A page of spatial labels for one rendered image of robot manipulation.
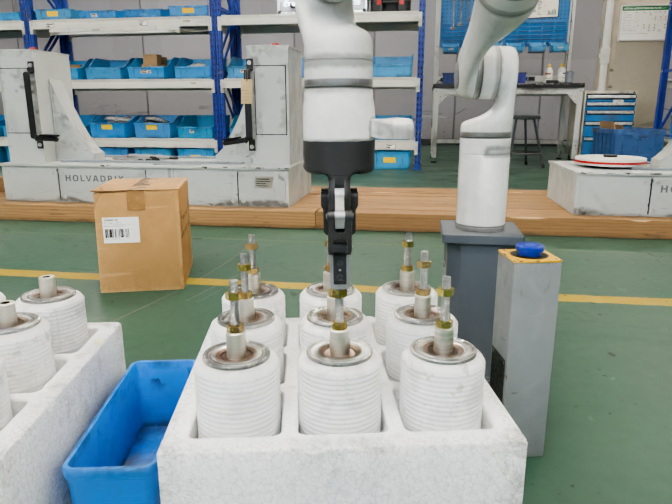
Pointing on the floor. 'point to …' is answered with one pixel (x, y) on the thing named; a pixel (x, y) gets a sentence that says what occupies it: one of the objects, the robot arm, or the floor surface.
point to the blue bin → (127, 436)
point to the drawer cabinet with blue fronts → (612, 104)
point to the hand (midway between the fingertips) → (339, 269)
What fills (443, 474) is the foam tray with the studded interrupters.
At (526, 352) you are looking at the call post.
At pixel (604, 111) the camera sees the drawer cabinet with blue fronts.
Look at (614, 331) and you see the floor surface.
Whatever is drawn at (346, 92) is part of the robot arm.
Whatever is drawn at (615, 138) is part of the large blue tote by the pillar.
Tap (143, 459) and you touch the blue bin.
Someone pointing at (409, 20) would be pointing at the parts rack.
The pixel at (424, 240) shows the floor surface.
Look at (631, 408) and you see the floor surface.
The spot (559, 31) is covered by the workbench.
